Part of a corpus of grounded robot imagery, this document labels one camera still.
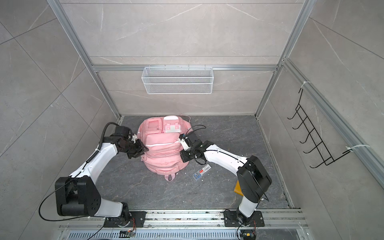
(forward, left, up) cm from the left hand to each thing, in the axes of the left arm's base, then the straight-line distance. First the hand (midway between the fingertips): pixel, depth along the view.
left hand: (146, 146), depth 85 cm
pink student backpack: (+9, -7, -2) cm, 12 cm away
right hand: (-4, -21, -3) cm, 21 cm away
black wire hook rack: (-18, -83, +19) cm, 87 cm away
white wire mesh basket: (+42, -18, +16) cm, 49 cm away
